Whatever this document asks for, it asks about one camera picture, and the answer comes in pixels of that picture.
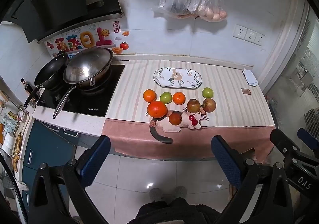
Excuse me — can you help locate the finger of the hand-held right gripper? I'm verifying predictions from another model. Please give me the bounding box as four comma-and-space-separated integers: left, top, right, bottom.
297, 128, 319, 152
270, 128, 303, 165

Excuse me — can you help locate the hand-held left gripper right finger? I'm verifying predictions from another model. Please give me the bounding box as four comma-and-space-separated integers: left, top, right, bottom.
211, 135, 294, 224

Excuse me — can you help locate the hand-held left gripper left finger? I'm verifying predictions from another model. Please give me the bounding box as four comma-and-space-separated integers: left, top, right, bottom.
29, 135, 111, 224

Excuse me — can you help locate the small orange tangerine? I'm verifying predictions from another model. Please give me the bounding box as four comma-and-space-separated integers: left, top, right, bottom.
143, 89, 157, 103
172, 92, 185, 105

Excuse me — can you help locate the large orange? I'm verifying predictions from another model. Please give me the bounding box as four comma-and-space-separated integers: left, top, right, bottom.
147, 101, 168, 118

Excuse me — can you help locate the floral oval plate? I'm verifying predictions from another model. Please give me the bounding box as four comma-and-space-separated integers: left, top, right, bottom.
153, 68, 203, 89

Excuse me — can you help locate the blue cabinet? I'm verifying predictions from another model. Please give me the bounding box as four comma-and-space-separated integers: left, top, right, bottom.
21, 119, 80, 199

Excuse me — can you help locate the black gas cooktop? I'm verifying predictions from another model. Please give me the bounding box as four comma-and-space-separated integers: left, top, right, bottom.
37, 64, 125, 118

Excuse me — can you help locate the white cloth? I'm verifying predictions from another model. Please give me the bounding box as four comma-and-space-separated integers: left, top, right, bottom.
243, 68, 259, 87

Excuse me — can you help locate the person's dark clothing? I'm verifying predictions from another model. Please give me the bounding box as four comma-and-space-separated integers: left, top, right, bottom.
127, 198, 222, 224

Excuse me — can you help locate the glass sliding door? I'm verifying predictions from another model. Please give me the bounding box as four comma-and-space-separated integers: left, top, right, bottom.
264, 10, 319, 140

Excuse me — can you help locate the yellow banana bunch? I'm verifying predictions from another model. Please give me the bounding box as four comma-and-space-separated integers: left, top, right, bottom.
12, 131, 25, 173

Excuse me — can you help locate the striped cat-print table mat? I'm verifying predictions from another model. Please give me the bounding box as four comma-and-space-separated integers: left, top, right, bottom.
103, 59, 277, 161

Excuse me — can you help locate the steel wok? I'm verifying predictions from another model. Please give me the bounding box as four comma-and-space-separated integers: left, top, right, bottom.
53, 47, 114, 119

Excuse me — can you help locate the black frying pan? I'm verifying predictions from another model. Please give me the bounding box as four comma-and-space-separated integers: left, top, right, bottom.
24, 53, 69, 108

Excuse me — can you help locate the dark bottle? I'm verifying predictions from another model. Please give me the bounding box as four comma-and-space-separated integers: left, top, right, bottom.
20, 78, 34, 92

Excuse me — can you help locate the plastic bag of eggs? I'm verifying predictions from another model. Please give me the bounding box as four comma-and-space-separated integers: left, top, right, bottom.
192, 0, 228, 22

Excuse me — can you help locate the black cable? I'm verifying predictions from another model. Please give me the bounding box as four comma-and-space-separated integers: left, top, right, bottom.
0, 152, 27, 224

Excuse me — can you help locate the colourful wall sticker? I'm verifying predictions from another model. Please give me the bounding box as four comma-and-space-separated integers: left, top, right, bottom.
46, 21, 131, 59

